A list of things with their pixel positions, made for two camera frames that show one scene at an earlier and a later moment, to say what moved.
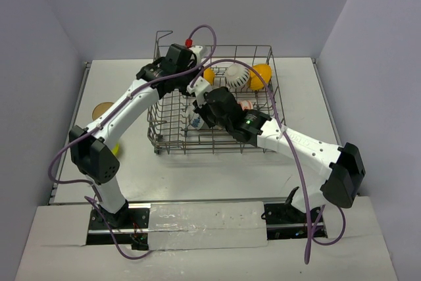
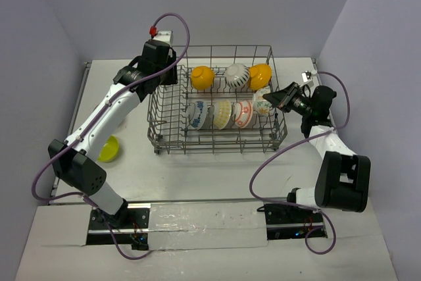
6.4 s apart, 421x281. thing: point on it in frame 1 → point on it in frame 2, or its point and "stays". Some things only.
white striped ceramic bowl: [237, 75] stays
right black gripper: [202, 110] → [283, 99]
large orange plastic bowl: [256, 81] stays
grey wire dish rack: [249, 72] stays
